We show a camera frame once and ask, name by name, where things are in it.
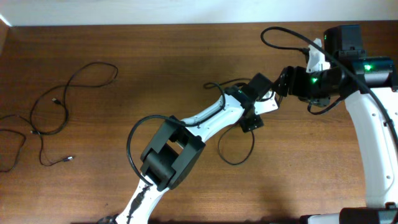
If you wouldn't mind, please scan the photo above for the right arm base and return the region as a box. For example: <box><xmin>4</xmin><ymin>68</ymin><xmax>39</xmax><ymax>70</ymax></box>
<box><xmin>299</xmin><ymin>208</ymin><xmax>397</xmax><ymax>224</ymax></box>

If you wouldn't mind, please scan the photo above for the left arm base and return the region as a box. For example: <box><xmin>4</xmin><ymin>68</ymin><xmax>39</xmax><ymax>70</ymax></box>
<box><xmin>96</xmin><ymin>214</ymin><xmax>118</xmax><ymax>224</ymax></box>

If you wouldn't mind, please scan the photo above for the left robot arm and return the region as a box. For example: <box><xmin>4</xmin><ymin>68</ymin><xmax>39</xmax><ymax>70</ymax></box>
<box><xmin>110</xmin><ymin>73</ymin><xmax>274</xmax><ymax>223</ymax></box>

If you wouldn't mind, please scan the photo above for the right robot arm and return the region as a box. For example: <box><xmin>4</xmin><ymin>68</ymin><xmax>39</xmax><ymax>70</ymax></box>
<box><xmin>273</xmin><ymin>25</ymin><xmax>397</xmax><ymax>223</ymax></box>

